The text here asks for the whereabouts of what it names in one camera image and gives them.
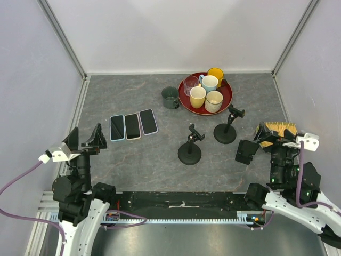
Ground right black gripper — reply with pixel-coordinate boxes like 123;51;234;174
251;121;303;186

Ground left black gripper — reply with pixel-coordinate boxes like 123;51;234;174
63;122;107;190

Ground blue case phone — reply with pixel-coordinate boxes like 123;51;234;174
110;115;125;141

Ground cream case phone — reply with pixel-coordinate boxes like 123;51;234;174
124;113;141;140

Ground black phone stand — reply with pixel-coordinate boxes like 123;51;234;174
177;124;205;165
213;105;246;144

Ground purple case phone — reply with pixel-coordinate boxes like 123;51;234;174
139;109;158;135

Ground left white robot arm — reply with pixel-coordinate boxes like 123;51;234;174
50;123;117;255

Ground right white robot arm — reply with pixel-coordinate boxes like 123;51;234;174
240;122;340;249

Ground woven bamboo mat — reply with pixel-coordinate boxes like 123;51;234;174
255;122;297;149

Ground small black box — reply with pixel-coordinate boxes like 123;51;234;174
235;140;259;165

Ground red round tray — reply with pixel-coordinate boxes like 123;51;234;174
178;80;233;116

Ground beige ceramic cup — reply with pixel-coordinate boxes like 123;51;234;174
205;91;223;113

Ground orange yellow mug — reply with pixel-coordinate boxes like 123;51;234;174
207;68;224;88

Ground light blue mug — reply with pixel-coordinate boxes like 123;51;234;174
199;75;219;93

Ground pale yellow cup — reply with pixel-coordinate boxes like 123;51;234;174
190;84;207;109

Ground dark green mug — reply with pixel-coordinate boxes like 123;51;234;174
161;86;180;109

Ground clear glass cup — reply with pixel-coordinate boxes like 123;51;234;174
183;75;199;96

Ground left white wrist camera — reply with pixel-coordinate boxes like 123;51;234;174
38;142;80;164

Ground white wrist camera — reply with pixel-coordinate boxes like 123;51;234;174
283;133;320;152
38;142;80;164

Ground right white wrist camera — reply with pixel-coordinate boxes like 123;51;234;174
283;133;320;152

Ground slotted cable duct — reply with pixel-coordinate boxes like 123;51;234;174
101;212;271;226

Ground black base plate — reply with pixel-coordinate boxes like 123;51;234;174
109;191;263;219

